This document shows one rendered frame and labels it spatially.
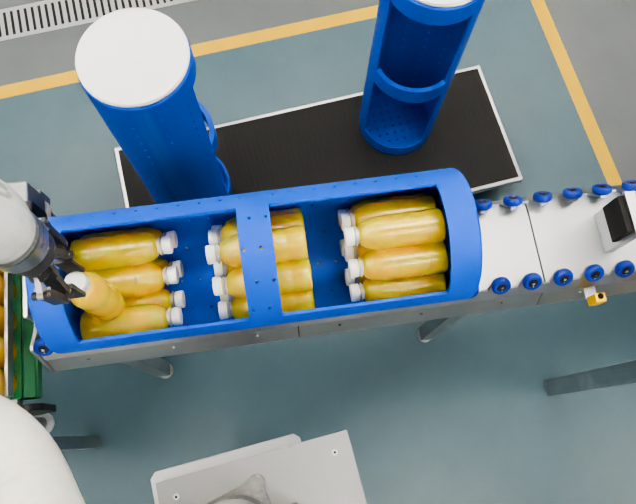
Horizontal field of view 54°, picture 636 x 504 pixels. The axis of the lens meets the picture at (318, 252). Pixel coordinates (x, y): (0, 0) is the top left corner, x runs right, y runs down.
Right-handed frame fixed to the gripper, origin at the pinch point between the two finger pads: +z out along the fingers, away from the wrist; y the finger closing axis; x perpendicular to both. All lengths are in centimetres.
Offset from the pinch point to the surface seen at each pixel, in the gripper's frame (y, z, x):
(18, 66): 135, 132, 63
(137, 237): 12.2, 17.6, -7.9
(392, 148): 67, 110, -84
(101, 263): 7.9, 18.7, 0.0
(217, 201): 15.8, 12.1, -25.5
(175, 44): 64, 27, -18
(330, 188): 15, 12, -49
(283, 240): 5.8, 11.9, -37.7
